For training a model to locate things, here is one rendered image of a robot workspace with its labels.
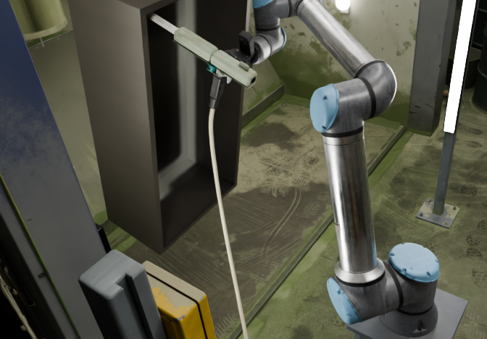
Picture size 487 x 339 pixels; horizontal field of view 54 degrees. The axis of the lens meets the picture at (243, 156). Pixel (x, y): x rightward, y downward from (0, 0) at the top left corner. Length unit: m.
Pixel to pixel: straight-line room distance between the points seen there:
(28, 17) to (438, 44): 2.50
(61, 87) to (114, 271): 2.63
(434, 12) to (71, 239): 2.80
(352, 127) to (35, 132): 0.76
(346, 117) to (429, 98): 2.44
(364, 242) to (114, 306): 0.96
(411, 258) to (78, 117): 2.22
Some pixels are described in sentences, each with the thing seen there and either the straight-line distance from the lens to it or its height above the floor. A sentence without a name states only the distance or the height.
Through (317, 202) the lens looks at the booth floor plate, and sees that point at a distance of 3.10.
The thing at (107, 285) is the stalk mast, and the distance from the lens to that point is 0.59.
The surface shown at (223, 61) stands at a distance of 1.51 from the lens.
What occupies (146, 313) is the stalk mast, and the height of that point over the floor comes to 1.57.
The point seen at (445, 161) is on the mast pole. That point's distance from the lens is 2.89.
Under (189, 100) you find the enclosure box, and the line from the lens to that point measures 2.51.
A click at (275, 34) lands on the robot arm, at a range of 1.75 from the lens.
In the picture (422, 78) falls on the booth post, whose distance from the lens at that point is 3.64.
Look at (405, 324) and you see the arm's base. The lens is 1.72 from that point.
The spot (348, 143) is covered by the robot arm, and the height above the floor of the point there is 1.33.
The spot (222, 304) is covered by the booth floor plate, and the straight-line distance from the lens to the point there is 2.60.
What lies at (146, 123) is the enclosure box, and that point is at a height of 1.21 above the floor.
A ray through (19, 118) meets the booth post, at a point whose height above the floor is 1.64.
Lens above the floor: 2.06
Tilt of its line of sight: 34 degrees down
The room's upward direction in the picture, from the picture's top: 7 degrees counter-clockwise
